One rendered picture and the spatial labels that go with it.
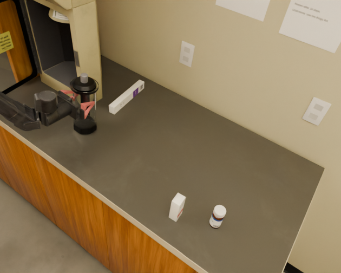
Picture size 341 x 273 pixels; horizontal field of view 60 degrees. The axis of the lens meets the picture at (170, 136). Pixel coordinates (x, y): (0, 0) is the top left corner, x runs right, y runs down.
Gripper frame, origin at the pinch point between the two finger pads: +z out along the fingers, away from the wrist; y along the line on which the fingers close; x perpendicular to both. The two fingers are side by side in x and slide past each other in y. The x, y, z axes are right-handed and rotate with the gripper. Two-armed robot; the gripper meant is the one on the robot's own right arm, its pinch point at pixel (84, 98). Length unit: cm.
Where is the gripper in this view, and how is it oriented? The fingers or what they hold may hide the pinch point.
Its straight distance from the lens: 125.7
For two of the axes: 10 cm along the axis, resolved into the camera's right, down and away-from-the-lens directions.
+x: -1.8, 7.2, 6.7
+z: 5.6, -4.8, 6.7
